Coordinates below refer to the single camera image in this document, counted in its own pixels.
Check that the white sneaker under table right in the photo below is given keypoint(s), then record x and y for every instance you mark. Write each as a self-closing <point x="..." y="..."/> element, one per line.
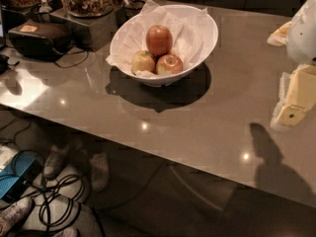
<point x="99" y="171"/>

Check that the dark cup with spoon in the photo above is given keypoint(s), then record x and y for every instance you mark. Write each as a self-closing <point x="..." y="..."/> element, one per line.
<point x="133" y="5"/>

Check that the white bowl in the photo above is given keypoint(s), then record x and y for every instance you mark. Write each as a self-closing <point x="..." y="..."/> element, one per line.
<point x="197" y="30"/>

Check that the white sneaker under table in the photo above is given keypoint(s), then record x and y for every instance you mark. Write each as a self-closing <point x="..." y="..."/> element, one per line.
<point x="54" y="163"/>
<point x="99" y="171"/>

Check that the blue box on floor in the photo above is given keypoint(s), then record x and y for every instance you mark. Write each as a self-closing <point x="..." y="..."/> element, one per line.
<point x="13" y="176"/>

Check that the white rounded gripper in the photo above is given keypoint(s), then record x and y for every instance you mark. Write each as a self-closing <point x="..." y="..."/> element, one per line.
<point x="302" y="37"/>

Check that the white tissue paper liner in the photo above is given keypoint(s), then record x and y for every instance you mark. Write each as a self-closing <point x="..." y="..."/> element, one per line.
<point x="131" y="40"/>

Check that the red apple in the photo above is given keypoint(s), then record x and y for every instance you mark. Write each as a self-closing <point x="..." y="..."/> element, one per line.
<point x="159" y="40"/>

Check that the black device with label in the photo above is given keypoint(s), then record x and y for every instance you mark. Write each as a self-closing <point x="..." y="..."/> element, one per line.
<point x="41" y="41"/>

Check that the yellow-green apple left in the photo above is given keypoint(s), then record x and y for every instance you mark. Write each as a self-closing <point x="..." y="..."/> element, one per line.
<point x="143" y="60"/>

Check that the red-yellow apple right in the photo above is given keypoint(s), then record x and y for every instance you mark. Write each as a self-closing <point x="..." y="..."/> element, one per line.
<point x="169" y="64"/>

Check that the white sneaker under table left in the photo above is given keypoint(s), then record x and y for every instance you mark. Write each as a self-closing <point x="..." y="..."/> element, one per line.
<point x="54" y="163"/>

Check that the dark square jar stand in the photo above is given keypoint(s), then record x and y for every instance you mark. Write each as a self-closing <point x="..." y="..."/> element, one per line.
<point x="91" y="33"/>

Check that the metal scoop in cup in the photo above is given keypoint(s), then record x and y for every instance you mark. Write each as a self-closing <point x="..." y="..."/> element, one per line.
<point x="44" y="7"/>

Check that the white sneaker bottom left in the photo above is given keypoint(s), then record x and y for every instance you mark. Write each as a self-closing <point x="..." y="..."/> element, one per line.
<point x="15" y="213"/>

